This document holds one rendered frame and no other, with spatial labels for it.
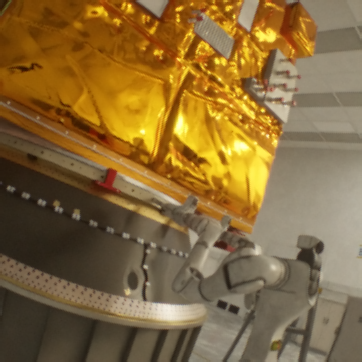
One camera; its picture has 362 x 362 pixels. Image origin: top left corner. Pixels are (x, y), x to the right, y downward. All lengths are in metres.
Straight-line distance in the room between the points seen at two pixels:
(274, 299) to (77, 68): 1.19
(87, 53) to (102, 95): 0.21
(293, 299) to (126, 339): 0.77
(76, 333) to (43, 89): 1.00
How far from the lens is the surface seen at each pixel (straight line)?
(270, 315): 1.07
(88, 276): 1.40
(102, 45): 1.60
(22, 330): 1.40
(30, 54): 1.47
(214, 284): 0.96
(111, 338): 1.46
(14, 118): 1.46
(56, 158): 1.53
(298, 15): 2.88
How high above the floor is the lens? 1.52
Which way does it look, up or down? 11 degrees up
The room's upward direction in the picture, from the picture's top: 19 degrees clockwise
